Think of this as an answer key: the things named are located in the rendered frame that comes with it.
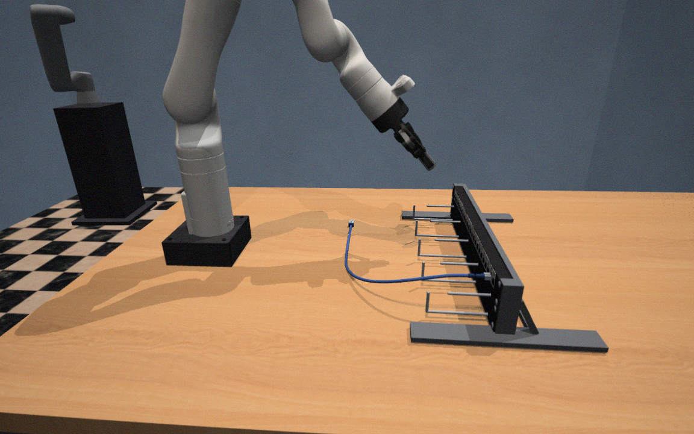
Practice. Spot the blue patch cable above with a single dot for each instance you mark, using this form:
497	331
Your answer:
399	280

